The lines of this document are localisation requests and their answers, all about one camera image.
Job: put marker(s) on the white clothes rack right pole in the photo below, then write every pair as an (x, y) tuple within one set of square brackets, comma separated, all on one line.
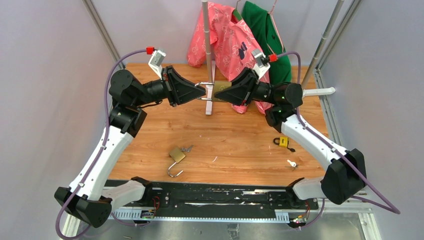
[(322, 42)]

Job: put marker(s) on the pink patterned jacket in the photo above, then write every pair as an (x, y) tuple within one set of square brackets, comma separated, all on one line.
[(224, 43)]

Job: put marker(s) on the white headed key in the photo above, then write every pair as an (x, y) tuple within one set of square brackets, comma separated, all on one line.
[(292, 164)]

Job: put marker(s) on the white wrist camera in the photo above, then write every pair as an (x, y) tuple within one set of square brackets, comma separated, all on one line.
[(155, 61), (261, 63)]

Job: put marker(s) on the brass padlock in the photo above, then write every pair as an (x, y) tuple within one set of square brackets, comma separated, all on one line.
[(177, 155), (215, 91)]

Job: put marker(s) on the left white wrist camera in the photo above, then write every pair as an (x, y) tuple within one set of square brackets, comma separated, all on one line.
[(155, 61)]

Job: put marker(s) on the white clothes rack left pole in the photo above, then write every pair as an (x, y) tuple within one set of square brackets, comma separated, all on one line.
[(209, 63)]

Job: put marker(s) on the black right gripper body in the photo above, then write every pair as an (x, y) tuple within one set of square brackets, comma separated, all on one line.
[(247, 94)]

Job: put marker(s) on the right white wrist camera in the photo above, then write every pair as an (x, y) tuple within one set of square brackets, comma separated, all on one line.
[(261, 63)]

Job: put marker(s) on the green shirt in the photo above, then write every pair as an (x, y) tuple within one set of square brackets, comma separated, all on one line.
[(256, 29)]

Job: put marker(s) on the yellow padlock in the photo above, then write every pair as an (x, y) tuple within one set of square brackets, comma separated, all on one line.
[(283, 141)]

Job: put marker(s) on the white clothes rack pole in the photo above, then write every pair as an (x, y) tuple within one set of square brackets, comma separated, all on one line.
[(322, 42), (209, 63)]

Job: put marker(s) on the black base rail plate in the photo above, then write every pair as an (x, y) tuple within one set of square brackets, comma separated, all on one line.
[(206, 202)]

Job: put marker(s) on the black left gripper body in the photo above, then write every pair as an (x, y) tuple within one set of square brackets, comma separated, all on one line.
[(172, 90)]

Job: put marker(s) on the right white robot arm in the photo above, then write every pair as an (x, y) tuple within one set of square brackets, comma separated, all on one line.
[(345, 170)]

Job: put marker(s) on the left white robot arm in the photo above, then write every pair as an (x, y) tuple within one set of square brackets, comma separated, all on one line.
[(85, 198)]

